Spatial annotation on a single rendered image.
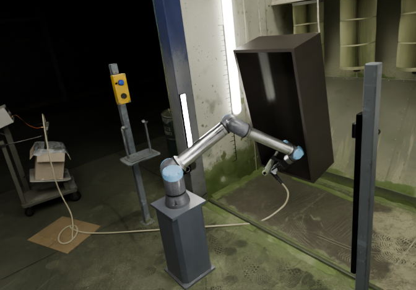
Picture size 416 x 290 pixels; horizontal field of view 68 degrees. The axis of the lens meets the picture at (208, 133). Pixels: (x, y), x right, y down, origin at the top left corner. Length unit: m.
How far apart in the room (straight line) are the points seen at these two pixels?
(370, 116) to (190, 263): 1.70
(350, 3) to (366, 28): 0.28
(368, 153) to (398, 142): 2.09
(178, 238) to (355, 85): 2.60
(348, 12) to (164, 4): 1.75
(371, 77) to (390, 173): 2.22
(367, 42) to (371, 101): 2.12
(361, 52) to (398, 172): 1.21
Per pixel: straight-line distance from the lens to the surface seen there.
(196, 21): 3.11
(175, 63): 2.95
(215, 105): 3.28
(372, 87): 1.38
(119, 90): 2.85
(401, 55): 3.30
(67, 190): 4.24
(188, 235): 2.40
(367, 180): 1.53
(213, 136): 2.39
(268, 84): 3.08
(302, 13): 3.73
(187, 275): 2.58
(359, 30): 3.47
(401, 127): 3.59
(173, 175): 2.22
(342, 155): 3.70
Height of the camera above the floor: 1.86
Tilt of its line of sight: 19 degrees down
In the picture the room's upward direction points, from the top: 7 degrees counter-clockwise
